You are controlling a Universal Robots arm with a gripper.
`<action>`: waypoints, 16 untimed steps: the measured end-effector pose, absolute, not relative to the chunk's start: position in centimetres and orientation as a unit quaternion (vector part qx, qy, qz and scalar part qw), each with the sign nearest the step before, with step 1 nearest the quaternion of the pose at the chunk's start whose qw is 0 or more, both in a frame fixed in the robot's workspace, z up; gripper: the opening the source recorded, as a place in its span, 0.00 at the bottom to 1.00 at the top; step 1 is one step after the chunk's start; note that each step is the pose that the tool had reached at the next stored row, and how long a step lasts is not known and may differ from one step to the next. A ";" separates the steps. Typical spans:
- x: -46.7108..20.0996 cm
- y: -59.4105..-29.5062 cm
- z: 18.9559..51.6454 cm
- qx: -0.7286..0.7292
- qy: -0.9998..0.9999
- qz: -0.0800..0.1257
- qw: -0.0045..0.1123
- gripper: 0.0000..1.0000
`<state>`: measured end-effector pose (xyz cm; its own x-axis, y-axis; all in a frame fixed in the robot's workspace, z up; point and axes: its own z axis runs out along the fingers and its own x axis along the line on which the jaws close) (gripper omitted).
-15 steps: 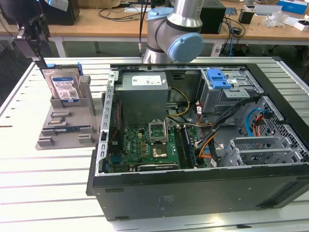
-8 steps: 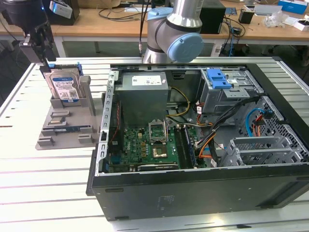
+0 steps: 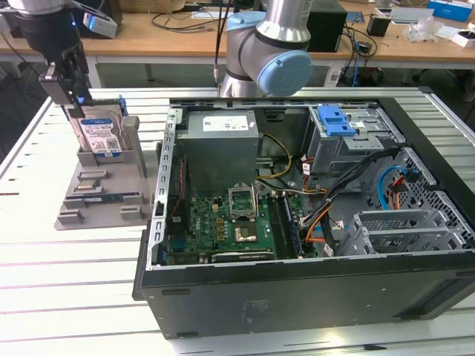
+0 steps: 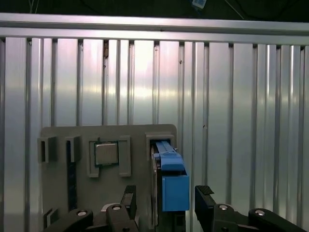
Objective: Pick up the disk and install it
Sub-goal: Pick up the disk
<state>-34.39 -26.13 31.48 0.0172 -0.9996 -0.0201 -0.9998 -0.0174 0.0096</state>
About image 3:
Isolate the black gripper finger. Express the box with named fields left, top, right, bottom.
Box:
left=62, top=42, right=93, bottom=118
left=39, top=62, right=73, bottom=108

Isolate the hard disk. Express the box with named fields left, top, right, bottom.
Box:
left=61, top=95, right=131, bottom=165

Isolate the grey disk bay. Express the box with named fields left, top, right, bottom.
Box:
left=337, top=209, right=475, bottom=257

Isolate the large black box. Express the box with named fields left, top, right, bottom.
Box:
left=0, top=0, right=123, bottom=40

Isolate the wooden desk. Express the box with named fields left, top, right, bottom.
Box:
left=0, top=0, right=475, bottom=90

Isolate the small CPU plate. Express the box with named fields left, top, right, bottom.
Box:
left=76, top=177, right=101, bottom=192

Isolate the grey parts rack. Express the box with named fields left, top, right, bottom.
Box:
left=54, top=114, right=157, bottom=231

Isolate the blue RAM stick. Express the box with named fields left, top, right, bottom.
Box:
left=83, top=191, right=125, bottom=204

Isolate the grey power supply unit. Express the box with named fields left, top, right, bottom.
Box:
left=174, top=110, right=261, bottom=197

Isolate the metal socket cover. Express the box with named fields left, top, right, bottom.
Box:
left=228, top=184, right=260, bottom=223

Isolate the green motherboard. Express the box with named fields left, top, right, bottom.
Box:
left=165, top=192, right=320, bottom=266

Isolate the CPU socket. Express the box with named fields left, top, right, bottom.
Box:
left=233, top=220, right=259, bottom=242

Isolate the black graphics card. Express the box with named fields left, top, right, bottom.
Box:
left=198, top=250, right=278, bottom=265

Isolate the black computer tower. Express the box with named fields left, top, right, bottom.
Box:
left=307, top=0, right=349, bottom=53

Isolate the blue drive cage latch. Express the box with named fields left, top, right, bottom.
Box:
left=317, top=105, right=356, bottom=138

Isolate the grey drive cage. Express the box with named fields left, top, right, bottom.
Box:
left=307, top=105, right=407, bottom=186

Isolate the small black box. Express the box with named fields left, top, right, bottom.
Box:
left=367, top=14, right=391, bottom=37

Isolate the black open PC case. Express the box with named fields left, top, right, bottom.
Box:
left=132, top=87, right=475, bottom=340

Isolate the grey flat tray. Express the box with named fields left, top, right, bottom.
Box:
left=391, top=7, right=435, bottom=25

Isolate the clear plastic bag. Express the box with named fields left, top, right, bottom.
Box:
left=406, top=18, right=446, bottom=42

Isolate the blue cardboard box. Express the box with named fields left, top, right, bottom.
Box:
left=426, top=0, right=475, bottom=19

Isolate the white box black insert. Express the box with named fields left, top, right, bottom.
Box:
left=451, top=29, right=475, bottom=48

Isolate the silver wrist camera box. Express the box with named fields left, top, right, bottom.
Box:
left=82, top=13, right=118, bottom=40

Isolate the black hanging robot cable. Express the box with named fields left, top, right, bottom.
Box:
left=212, top=0, right=228, bottom=87

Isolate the red fan wire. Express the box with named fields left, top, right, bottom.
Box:
left=172, top=154, right=188, bottom=223

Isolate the yellow black wire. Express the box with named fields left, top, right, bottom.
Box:
left=255, top=133, right=294, bottom=185

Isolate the orange wire bundle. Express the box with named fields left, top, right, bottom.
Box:
left=302, top=205, right=337, bottom=245

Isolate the black sleeved cable bundle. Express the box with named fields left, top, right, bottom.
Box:
left=304, top=146, right=405, bottom=227

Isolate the blue data wire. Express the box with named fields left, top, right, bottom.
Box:
left=376, top=165, right=420, bottom=209

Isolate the red orange power wire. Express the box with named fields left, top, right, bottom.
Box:
left=387, top=177, right=409, bottom=211

